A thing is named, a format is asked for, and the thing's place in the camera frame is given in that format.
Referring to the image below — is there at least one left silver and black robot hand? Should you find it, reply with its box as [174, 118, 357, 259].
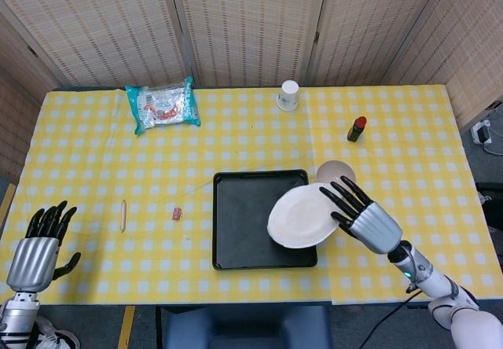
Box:
[6, 200, 82, 293]

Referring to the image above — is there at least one right silver and black robot hand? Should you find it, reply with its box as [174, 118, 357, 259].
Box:
[319, 175, 403, 255]

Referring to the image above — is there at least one beige bowl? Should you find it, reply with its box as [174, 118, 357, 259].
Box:
[316, 160, 358, 187]

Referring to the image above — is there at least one white paper plate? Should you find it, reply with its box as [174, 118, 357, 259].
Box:
[267, 182, 340, 250]

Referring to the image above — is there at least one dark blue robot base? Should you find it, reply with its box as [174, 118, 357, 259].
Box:
[163, 305, 333, 349]

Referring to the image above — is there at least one black plastic tray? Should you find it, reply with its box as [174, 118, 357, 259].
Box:
[211, 169, 318, 271]

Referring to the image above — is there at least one dark bottle with red cap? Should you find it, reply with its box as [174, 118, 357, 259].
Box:
[347, 116, 368, 143]

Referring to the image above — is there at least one black equipment case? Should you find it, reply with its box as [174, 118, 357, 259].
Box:
[475, 182, 503, 216]

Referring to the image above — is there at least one yellow checked tablecloth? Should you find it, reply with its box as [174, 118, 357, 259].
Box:
[0, 85, 503, 307]

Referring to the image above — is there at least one white power strip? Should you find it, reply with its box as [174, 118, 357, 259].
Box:
[470, 119, 494, 145]

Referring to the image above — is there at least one white paper cup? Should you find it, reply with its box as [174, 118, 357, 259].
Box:
[277, 80, 299, 112]

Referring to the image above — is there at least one teal and silver snack packet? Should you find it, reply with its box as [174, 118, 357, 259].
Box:
[125, 75, 201, 136]

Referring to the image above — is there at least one woven folding screen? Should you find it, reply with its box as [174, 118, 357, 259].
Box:
[0, 0, 503, 179]

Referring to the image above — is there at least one black cable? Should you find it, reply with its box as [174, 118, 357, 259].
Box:
[355, 285, 424, 349]

